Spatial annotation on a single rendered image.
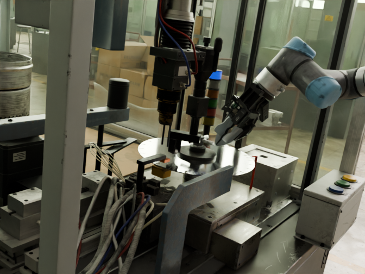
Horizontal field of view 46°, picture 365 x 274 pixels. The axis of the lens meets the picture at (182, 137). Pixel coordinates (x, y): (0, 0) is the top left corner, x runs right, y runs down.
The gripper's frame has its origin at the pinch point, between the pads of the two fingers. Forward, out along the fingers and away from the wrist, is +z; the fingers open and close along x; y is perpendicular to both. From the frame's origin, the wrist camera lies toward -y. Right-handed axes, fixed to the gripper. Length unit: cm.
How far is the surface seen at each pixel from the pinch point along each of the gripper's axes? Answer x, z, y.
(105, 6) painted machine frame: -29.0, -12.8, 37.2
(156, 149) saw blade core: -8.1, 11.7, 11.6
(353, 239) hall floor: 41, 41, -207
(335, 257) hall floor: 43, 49, -173
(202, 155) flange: 1.8, 3.8, 7.5
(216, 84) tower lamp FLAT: -21.3, -6.9, -16.8
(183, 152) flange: -2.0, 6.6, 10.0
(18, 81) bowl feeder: -58, 32, 21
